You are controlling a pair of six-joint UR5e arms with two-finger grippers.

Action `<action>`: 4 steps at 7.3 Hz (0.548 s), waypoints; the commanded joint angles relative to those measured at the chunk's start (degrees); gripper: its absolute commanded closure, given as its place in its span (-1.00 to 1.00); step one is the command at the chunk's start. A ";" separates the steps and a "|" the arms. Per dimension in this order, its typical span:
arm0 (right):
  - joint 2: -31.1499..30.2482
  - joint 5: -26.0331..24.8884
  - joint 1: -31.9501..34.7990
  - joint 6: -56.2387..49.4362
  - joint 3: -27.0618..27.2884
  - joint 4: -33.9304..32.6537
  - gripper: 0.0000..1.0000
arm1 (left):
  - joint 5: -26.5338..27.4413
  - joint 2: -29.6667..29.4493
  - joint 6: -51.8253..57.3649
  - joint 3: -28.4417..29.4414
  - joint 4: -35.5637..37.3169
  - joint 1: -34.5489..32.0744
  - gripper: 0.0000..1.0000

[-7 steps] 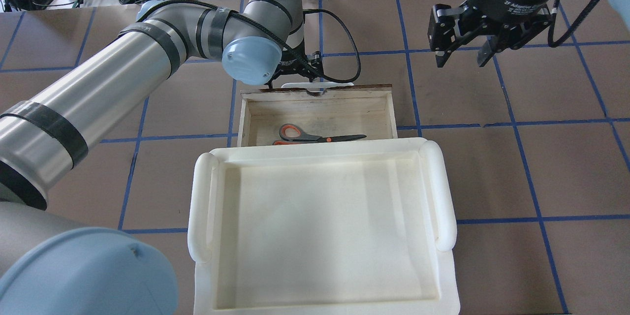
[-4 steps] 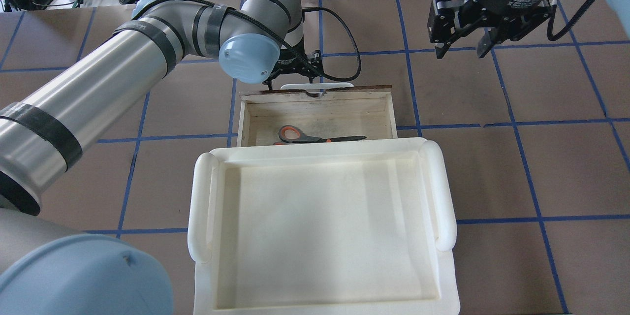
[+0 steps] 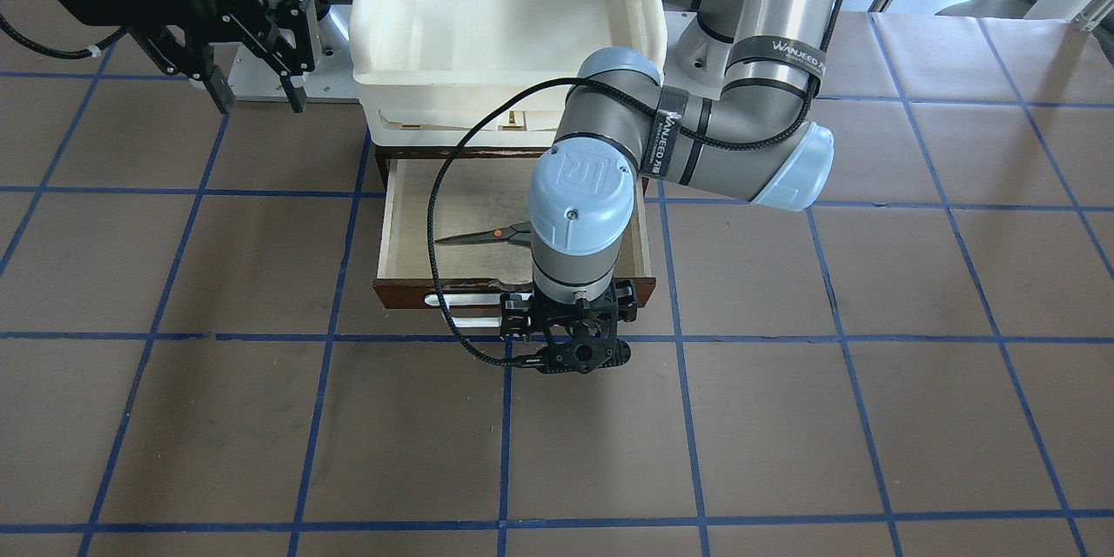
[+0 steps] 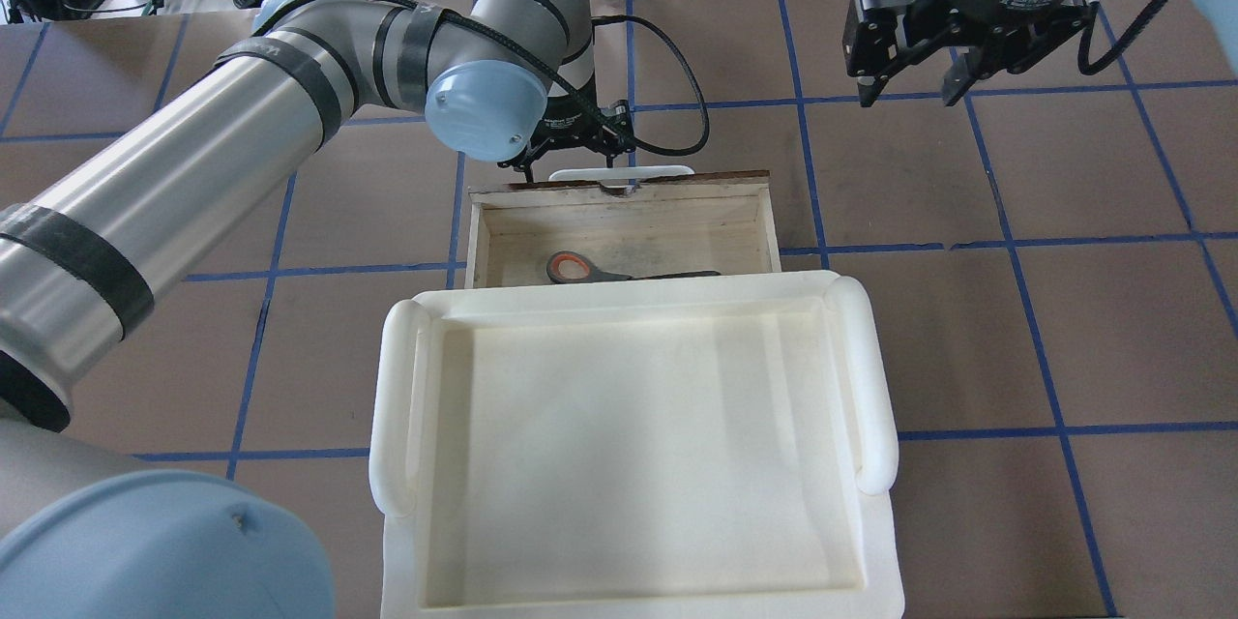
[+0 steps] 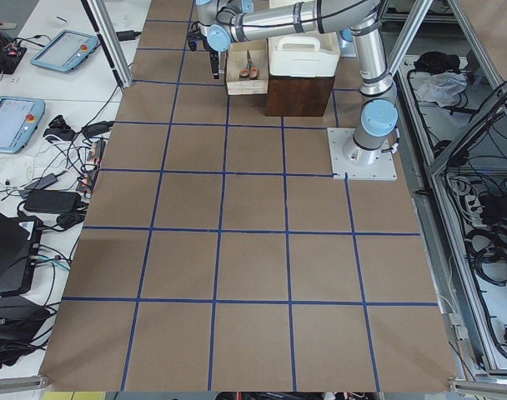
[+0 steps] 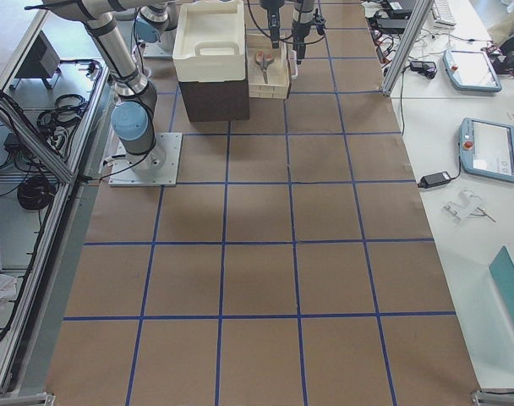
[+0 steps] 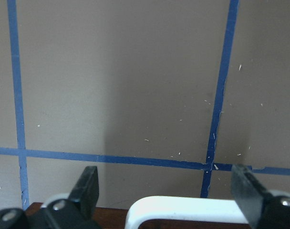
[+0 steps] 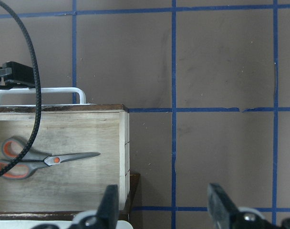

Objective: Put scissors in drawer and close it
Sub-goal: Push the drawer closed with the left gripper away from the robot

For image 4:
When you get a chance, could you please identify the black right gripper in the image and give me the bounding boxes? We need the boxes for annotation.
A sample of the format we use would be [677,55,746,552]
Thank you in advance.
[841,0,1089,108]

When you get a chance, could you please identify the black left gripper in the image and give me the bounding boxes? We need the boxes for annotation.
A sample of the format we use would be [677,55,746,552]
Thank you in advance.
[527,100,635,161]

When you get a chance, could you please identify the wooden drawer with white handle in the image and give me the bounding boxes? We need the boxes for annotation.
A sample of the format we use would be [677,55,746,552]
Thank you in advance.
[464,165,781,288]

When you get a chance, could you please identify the grey orange handled scissors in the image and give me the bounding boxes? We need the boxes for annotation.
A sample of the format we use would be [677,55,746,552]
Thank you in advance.
[543,250,722,285]

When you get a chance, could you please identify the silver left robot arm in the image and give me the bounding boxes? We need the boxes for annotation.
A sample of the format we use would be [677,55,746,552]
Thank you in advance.
[2,0,592,618]

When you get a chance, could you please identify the white plastic tray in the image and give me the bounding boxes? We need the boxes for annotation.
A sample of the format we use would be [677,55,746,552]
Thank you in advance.
[368,271,905,618]

